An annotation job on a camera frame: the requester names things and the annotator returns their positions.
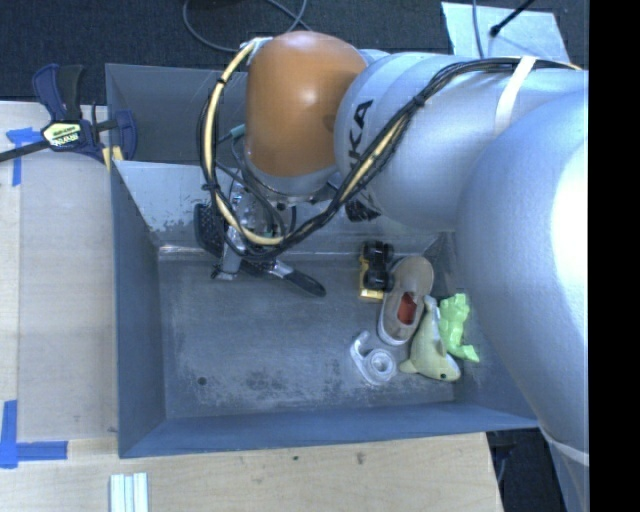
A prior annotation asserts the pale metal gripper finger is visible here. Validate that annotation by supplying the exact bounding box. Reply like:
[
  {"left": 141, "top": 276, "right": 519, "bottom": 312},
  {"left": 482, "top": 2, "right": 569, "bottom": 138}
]
[{"left": 218, "top": 241, "right": 243, "bottom": 280}]

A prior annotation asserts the grey metal bin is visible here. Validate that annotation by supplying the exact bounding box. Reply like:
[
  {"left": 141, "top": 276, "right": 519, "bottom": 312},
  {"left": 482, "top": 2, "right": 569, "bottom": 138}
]
[{"left": 104, "top": 62, "right": 542, "bottom": 460}]

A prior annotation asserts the black and silver spatula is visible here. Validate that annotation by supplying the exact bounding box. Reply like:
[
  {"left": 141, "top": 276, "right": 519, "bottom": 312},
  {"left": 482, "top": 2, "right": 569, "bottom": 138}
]
[{"left": 193, "top": 201, "right": 328, "bottom": 299}]

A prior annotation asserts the grey shoe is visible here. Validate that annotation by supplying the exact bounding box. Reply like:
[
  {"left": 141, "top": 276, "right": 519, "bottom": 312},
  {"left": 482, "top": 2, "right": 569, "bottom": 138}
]
[{"left": 376, "top": 255, "right": 436, "bottom": 347}]

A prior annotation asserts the pale wood board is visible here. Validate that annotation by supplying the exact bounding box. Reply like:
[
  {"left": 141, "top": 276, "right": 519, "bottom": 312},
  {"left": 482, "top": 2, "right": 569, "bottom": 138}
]
[{"left": 17, "top": 153, "right": 121, "bottom": 444}]

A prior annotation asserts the yellow toy truck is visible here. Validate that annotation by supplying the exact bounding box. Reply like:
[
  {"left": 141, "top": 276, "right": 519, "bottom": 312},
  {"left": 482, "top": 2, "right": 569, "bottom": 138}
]
[{"left": 358, "top": 240, "right": 396, "bottom": 303}]

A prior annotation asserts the pale green plush shark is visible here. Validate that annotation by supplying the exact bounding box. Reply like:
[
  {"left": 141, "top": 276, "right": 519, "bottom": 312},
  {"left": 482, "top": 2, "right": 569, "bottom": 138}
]
[{"left": 397, "top": 294, "right": 463, "bottom": 384}]

